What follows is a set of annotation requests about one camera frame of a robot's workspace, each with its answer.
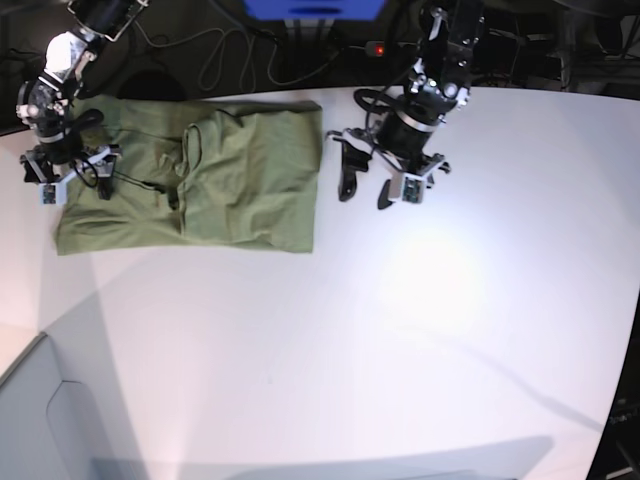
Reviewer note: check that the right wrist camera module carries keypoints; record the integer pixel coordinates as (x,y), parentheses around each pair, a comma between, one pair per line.
(53,193)

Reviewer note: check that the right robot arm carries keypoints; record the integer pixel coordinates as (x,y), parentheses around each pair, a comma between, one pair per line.
(45,103)

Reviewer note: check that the black power strip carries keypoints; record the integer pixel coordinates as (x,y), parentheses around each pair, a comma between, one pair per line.
(383,49)

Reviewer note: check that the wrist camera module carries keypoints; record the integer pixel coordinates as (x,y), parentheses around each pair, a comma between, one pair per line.
(406,187)
(53,193)

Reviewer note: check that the blue plastic box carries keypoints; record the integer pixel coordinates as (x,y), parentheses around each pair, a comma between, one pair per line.
(271,10)

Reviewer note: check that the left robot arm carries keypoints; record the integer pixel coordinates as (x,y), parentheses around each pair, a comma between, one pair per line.
(439,79)

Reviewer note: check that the green T-shirt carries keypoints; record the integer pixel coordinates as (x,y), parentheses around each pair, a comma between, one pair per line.
(199,173)

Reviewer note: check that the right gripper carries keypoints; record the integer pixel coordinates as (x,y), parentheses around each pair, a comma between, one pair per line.
(49,163)

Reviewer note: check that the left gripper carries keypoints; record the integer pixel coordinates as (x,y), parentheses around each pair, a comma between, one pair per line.
(398,139)

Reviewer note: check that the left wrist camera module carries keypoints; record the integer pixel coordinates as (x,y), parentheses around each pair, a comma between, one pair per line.
(406,187)

